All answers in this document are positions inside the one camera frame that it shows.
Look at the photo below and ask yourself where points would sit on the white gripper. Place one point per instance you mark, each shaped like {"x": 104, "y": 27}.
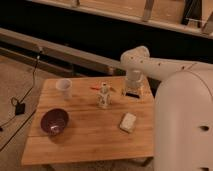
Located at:
{"x": 133, "y": 82}

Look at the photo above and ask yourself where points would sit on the black brown eraser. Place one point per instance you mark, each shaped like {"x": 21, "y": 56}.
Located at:
{"x": 132, "y": 95}

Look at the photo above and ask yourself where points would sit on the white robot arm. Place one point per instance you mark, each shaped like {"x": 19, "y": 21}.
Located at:
{"x": 183, "y": 109}

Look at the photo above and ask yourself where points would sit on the white sponge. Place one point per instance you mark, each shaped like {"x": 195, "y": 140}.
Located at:
{"x": 128, "y": 122}

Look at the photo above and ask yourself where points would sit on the white patterned bottle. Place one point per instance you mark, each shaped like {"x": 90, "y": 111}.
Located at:
{"x": 104, "y": 95}

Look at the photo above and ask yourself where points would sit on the orange marker pen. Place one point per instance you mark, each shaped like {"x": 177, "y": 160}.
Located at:
{"x": 95, "y": 88}

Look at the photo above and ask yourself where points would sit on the white paper cup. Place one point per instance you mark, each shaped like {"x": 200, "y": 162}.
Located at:
{"x": 64, "y": 86}

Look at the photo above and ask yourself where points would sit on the dark red bowl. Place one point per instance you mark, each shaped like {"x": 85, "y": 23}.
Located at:
{"x": 54, "y": 121}

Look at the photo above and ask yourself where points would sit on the black power adapter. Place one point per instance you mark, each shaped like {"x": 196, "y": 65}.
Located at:
{"x": 20, "y": 109}

